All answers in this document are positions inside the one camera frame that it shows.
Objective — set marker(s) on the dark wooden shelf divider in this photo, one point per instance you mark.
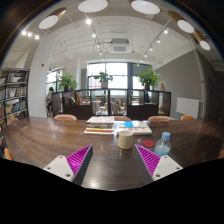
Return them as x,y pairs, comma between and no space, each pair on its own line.
135,104

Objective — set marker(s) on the seated person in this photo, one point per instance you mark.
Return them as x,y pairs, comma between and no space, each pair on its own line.
49,100

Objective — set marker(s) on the tall bookshelf with books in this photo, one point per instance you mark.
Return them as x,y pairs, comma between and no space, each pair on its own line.
13,94

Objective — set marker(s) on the ceiling air conditioner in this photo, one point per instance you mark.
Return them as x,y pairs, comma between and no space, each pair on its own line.
119,45

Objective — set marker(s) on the left potted plant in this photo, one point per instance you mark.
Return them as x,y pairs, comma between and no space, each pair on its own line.
67,82

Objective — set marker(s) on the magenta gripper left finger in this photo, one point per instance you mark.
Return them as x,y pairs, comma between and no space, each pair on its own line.
72,167

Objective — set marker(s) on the orange chair far left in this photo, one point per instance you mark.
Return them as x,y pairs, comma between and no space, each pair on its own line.
65,117

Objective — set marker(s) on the red round coaster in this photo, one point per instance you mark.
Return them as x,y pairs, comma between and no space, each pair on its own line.
148,143

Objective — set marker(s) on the round pendant lamp centre-left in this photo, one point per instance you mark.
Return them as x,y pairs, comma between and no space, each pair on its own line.
91,6

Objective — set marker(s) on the orange chair centre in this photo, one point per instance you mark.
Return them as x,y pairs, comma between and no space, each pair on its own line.
121,118

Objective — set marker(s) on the round pendant lamp far right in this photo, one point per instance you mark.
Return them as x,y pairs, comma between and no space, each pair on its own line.
201,40

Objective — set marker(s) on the clear water bottle blue cap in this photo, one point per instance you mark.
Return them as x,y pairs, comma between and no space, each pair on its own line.
163,146

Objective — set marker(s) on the right potted plant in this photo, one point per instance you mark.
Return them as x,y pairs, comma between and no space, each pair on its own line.
148,78

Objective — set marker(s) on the orange chair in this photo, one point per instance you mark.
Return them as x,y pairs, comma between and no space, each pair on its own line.
186,117
121,118
65,117
159,118

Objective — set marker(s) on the potted plant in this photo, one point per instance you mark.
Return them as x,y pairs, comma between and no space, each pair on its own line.
104,78
148,78
67,82

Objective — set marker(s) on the orange chair far right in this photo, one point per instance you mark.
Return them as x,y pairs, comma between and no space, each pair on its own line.
186,117

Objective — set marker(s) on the orange chair left edge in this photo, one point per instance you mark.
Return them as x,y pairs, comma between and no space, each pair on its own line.
8,154

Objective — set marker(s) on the middle potted plant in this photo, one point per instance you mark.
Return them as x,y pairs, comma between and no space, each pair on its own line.
104,78

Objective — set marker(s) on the cream ceramic cup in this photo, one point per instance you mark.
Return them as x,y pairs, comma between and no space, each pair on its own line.
125,140

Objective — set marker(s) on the round pendant lamp left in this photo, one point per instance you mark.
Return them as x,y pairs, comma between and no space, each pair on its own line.
52,18

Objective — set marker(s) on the round pendant lamp centre-right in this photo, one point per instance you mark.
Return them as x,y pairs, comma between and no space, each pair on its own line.
145,7

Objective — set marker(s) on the stack of books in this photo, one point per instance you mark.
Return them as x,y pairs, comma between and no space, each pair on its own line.
100,125

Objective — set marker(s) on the white wall radiator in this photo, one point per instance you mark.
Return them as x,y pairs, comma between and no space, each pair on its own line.
188,106

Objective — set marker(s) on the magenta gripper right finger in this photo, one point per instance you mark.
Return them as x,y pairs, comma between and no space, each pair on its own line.
154,166

